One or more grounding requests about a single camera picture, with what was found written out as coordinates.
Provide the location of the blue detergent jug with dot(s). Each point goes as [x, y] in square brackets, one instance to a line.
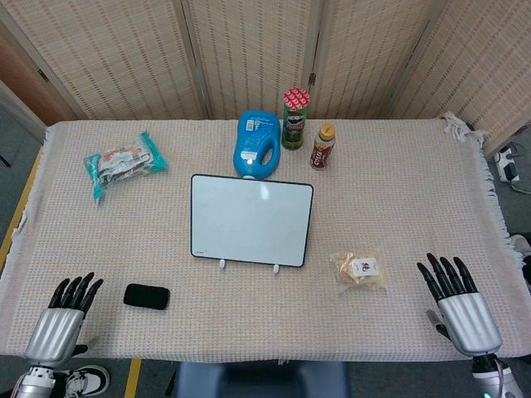
[256, 143]

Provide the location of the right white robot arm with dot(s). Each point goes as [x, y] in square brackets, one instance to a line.
[495, 375]

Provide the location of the beige woven tablecloth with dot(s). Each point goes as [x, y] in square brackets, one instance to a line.
[265, 257]

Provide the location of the brown drink bottle yellow cap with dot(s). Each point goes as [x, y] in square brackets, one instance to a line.
[322, 148]

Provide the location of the clear cracker snack bag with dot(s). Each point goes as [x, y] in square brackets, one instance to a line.
[360, 270]

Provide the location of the white power strip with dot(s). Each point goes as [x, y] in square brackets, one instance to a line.
[508, 166]

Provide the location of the teal snack multipack bag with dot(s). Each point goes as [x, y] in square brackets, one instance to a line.
[124, 162]

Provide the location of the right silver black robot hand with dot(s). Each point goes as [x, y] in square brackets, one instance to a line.
[469, 323]

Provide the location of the bamboo folding screen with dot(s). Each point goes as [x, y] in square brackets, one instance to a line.
[265, 58]

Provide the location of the small black-framed whiteboard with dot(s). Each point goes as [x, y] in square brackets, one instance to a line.
[250, 220]

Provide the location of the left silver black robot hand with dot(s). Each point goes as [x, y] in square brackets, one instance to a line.
[56, 331]

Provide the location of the green chips can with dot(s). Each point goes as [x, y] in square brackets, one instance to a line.
[295, 120]

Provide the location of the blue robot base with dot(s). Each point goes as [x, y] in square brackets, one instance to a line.
[259, 380]

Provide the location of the black whiteboard eraser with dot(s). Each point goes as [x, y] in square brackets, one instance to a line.
[147, 296]

